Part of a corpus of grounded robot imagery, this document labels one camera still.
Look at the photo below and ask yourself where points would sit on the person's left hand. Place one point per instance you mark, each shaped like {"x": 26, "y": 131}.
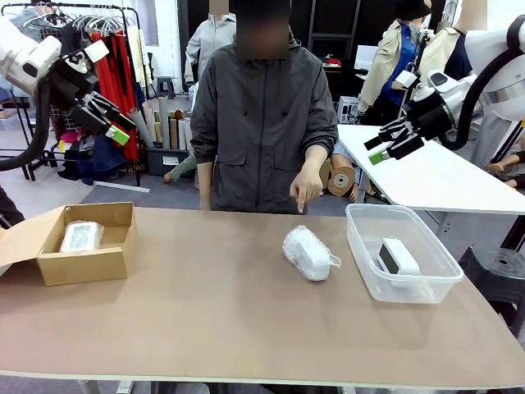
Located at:
{"x": 307, "y": 186}

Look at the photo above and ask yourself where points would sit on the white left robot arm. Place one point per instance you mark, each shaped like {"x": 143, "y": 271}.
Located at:
{"x": 24, "y": 57}

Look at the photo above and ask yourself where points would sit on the cream hanging cloth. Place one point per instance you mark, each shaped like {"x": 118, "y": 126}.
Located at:
{"x": 137, "y": 53}

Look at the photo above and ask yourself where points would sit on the white side table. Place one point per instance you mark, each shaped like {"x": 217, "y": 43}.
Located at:
{"x": 430, "y": 184}

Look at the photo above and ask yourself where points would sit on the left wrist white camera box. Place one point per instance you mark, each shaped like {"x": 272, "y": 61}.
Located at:
{"x": 97, "y": 51}

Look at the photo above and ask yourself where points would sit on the dark sleeved bystander arm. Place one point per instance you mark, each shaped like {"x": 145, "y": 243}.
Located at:
{"x": 9, "y": 207}

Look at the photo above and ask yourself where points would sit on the brown cardboard spool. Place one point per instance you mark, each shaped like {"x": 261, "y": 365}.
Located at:
{"x": 341, "y": 180}

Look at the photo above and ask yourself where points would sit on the black hat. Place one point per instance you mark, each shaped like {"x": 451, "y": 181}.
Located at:
{"x": 412, "y": 9}

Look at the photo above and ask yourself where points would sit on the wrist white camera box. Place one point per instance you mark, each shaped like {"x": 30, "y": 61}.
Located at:
{"x": 407, "y": 79}
{"x": 97, "y": 51}

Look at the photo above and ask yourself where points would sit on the person's right forearm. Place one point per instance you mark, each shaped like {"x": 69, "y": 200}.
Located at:
{"x": 205, "y": 184}

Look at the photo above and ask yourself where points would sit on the small grey step stool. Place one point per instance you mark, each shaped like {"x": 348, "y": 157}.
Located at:
{"x": 165, "y": 87}

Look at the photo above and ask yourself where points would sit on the black bin with label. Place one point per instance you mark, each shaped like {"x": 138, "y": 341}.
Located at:
{"x": 164, "y": 160}

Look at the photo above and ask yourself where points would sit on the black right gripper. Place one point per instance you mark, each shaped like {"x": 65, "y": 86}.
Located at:
{"x": 430, "y": 121}

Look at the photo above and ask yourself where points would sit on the person in grey jacket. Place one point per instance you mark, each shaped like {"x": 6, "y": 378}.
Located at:
{"x": 262, "y": 135}

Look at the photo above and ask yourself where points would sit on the white bar on floor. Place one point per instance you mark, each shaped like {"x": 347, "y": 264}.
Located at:
{"x": 123, "y": 187}

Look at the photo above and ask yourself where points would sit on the light grey hanging cardigan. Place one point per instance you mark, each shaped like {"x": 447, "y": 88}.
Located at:
{"x": 26, "y": 22}

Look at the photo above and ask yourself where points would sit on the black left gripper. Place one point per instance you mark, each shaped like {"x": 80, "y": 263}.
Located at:
{"x": 94, "y": 115}

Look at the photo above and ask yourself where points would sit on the brown cardboard tube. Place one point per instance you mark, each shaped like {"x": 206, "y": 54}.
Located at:
{"x": 174, "y": 133}

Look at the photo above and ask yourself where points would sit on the beige coat blue shirt mannequin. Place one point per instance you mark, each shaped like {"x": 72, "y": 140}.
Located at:
{"x": 389, "y": 70}

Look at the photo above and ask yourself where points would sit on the white unwrapped digital clock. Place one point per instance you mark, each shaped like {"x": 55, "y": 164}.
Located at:
{"x": 404, "y": 258}

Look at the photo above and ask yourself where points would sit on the cream vest navy mannequin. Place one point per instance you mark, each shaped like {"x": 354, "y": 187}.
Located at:
{"x": 455, "y": 49}

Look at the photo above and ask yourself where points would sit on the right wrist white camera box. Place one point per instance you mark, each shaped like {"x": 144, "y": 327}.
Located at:
{"x": 407, "y": 79}

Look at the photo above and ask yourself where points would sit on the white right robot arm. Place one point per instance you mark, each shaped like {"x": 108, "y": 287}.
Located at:
{"x": 492, "y": 86}

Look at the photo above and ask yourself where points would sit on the open brown cardboard box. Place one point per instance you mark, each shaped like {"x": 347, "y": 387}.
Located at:
{"x": 82, "y": 267}

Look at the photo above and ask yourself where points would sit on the white computer case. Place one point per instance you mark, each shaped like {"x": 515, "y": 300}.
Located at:
{"x": 348, "y": 110}

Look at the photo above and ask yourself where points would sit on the clock with printed label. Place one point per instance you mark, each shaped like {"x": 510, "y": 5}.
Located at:
{"x": 82, "y": 238}

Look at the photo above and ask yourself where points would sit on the person's left forearm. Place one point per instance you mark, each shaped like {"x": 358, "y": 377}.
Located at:
{"x": 316, "y": 158}

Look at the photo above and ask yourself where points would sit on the tall pale paper roll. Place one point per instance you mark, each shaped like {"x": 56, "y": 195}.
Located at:
{"x": 164, "y": 123}

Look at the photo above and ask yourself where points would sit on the grey hoodie mannequin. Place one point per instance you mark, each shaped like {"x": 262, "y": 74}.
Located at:
{"x": 209, "y": 45}

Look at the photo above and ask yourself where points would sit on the bubble-wrapped white clock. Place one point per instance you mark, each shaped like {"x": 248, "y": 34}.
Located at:
{"x": 307, "y": 254}

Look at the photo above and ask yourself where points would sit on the clear plastic container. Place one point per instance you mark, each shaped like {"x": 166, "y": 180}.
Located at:
{"x": 435, "y": 246}

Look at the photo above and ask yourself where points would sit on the black plastic stool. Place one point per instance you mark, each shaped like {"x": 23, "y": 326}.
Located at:
{"x": 496, "y": 275}

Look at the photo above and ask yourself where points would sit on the black clothes rack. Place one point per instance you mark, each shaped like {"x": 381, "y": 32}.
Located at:
{"x": 102, "y": 8}

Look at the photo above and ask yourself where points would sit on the grey paper roll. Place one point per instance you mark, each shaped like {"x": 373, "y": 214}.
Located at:
{"x": 141, "y": 127}

